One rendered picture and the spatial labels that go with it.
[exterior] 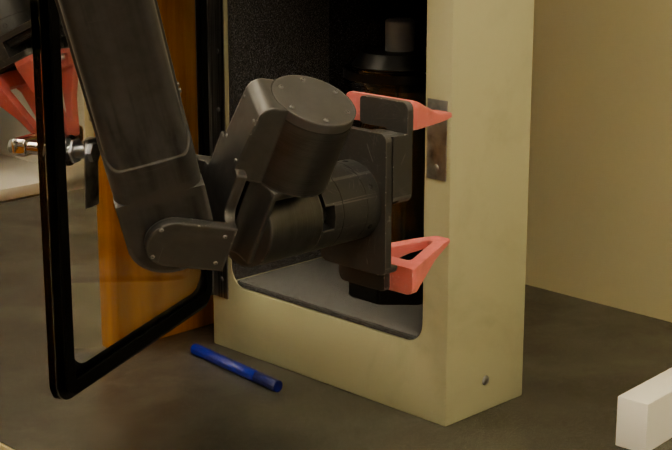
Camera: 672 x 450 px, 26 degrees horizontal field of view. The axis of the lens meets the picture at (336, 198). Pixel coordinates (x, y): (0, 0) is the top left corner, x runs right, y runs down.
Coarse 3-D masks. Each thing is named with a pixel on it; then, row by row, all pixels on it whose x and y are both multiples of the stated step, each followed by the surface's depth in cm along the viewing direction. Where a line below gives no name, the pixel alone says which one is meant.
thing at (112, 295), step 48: (192, 0) 139; (192, 48) 140; (192, 96) 141; (48, 240) 118; (96, 240) 125; (48, 288) 119; (96, 288) 126; (144, 288) 135; (192, 288) 144; (48, 336) 120; (96, 336) 127
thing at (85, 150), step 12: (72, 144) 120; (84, 144) 119; (96, 144) 120; (72, 156) 120; (84, 156) 119; (96, 156) 120; (84, 168) 119; (96, 168) 121; (96, 180) 121; (96, 192) 121; (96, 204) 122
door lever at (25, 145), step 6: (36, 132) 125; (18, 138) 122; (24, 138) 122; (30, 138) 122; (36, 138) 123; (12, 144) 122; (18, 144) 122; (24, 144) 121; (30, 144) 121; (36, 144) 121; (12, 150) 122; (18, 150) 122; (24, 150) 122; (30, 150) 121; (36, 150) 121; (24, 156) 122
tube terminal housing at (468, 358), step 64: (448, 0) 122; (512, 0) 127; (448, 64) 123; (512, 64) 128; (448, 128) 124; (512, 128) 130; (448, 192) 125; (512, 192) 131; (448, 256) 126; (512, 256) 133; (256, 320) 147; (320, 320) 140; (448, 320) 128; (512, 320) 135; (384, 384) 135; (448, 384) 129; (512, 384) 136
